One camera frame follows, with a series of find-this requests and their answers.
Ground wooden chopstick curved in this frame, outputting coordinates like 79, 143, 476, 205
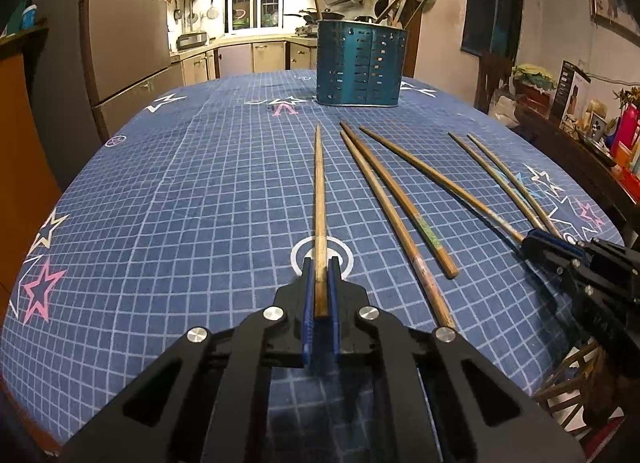
468, 134, 561, 238
448, 133, 544, 229

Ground beige lower kitchen cabinets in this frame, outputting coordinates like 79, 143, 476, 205
170, 34, 317, 85

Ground dark wooden side table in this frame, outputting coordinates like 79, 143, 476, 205
513, 106, 639, 249

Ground blue star grid tablecloth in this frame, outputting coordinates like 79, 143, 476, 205
1, 71, 620, 441

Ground dark wooden chair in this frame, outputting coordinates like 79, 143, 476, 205
474, 52, 513, 113

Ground teal perforated utensil holder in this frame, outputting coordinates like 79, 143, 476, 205
317, 20, 407, 107

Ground orange wooden cabinet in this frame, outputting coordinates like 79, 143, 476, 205
0, 26, 61, 311

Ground toaster oven on counter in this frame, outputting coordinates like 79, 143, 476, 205
176, 31, 208, 52

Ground black wok on stove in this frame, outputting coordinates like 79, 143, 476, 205
285, 9, 345, 24

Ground silver refrigerator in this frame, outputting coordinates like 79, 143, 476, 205
79, 0, 182, 140

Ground framed wall picture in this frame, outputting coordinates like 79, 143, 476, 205
591, 0, 639, 45

